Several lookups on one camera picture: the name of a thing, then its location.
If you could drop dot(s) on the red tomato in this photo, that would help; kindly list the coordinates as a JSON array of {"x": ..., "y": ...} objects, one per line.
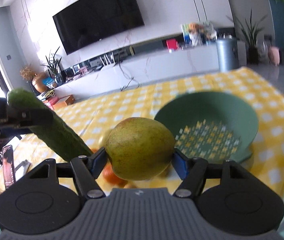
[{"x": 111, "y": 177}]

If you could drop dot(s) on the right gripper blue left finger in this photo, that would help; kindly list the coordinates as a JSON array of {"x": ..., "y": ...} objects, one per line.
[{"x": 86, "y": 169}]

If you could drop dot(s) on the potted green plant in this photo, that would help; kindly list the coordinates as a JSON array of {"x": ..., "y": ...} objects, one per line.
[{"x": 250, "y": 30}]

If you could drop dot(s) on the grey metal trash bin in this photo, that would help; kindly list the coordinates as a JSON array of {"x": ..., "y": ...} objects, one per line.
[{"x": 227, "y": 52}]

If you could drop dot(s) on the teddy bear toy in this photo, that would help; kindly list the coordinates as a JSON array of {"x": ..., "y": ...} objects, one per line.
[{"x": 196, "y": 33}]

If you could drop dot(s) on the white wifi router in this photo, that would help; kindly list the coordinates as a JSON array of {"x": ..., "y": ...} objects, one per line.
[{"x": 107, "y": 59}]

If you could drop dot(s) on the brown vase with flowers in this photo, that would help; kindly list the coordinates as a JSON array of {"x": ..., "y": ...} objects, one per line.
[{"x": 36, "y": 79}]

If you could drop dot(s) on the green colander bowl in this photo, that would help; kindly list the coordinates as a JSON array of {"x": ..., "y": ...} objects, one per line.
[{"x": 215, "y": 126}]

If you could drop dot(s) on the red box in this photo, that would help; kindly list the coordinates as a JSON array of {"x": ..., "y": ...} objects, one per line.
[{"x": 172, "y": 44}]

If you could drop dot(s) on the green cucumber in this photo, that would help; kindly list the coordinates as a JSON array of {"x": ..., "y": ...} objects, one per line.
[{"x": 57, "y": 135}]

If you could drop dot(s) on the white TV cabinet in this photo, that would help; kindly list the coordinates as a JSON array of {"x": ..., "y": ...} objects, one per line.
[{"x": 143, "y": 70}]

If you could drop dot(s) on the black wall television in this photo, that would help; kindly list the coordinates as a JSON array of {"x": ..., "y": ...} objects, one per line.
[{"x": 88, "y": 21}]

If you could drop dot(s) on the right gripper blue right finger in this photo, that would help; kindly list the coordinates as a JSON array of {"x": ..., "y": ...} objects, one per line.
[{"x": 191, "y": 172}]

